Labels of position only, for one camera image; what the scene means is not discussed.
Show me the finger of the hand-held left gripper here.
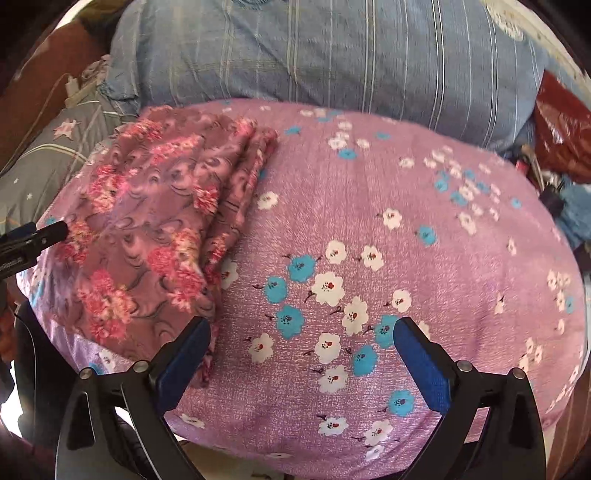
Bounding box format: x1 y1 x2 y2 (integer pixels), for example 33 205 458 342
0 220 70 257

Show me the blue plaid pillow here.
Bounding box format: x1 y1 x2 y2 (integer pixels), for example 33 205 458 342
99 0 550 153

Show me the white charger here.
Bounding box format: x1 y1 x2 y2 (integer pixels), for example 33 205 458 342
65 75 88 100

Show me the red plastic bag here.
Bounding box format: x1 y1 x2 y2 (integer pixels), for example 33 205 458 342
533 71 591 183

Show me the white lace cloth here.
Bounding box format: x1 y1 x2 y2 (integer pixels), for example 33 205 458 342
480 0 527 43

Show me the purple floral pillow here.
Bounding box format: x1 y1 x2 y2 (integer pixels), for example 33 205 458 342
18 99 587 462

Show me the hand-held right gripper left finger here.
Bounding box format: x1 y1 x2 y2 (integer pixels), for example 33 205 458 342
55 316 213 480

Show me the grey star-print bedsheet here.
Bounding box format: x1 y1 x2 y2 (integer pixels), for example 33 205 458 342
0 90 139 236

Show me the pink floral garment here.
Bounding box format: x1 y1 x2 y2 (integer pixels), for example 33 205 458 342
46 105 280 388

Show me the black cable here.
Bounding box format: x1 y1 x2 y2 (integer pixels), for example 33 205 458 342
13 300 56 444

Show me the blue fluffy cloth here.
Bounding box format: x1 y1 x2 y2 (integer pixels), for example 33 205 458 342
549 185 591 250

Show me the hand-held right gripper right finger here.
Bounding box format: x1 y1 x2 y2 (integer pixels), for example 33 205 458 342
392 316 548 480

